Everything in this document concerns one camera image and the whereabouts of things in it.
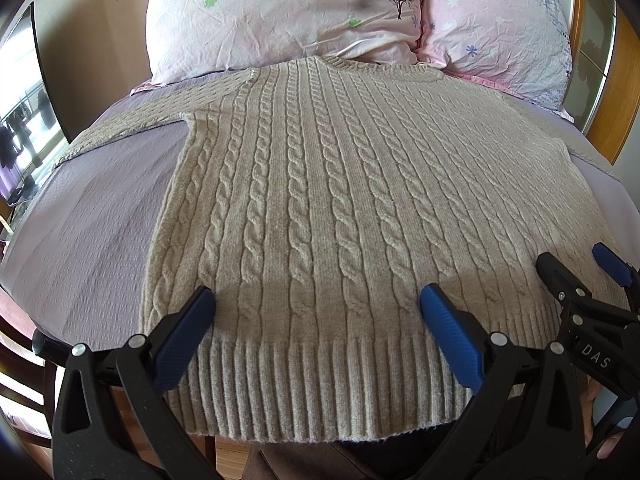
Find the beige cable knit sweater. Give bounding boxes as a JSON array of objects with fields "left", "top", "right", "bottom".
[{"left": 66, "top": 58, "right": 626, "bottom": 442}]

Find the pink floral right pillow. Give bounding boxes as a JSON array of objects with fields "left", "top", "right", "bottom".
[{"left": 416, "top": 0, "right": 573, "bottom": 116}]

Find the wooden headboard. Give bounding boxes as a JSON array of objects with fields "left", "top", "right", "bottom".
[{"left": 560, "top": 0, "right": 639, "bottom": 162}]

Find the white floral left pillow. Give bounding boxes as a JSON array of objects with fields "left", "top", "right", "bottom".
[{"left": 145, "top": 0, "right": 421, "bottom": 86}]

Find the dark framed window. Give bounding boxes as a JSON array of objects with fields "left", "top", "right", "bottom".
[{"left": 1, "top": 4, "right": 68, "bottom": 206}]

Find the person's hand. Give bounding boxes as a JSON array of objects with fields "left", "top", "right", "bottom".
[{"left": 579, "top": 377, "right": 638, "bottom": 460}]

